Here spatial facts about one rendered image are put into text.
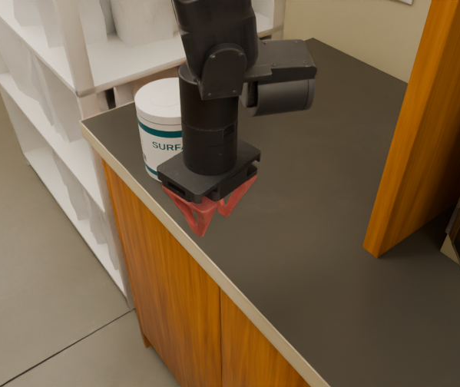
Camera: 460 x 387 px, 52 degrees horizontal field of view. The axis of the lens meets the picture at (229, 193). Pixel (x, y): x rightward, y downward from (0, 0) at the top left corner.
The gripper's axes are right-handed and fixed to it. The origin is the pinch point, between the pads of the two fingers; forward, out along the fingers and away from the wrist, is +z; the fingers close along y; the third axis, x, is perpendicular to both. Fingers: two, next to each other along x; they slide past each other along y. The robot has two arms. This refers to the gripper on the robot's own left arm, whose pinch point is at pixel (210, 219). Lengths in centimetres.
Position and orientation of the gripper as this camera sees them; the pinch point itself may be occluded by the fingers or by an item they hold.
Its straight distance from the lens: 57.4
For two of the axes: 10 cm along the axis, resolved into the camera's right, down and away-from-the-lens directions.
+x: -7.4, -4.5, 4.9
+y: 6.7, -4.9, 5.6
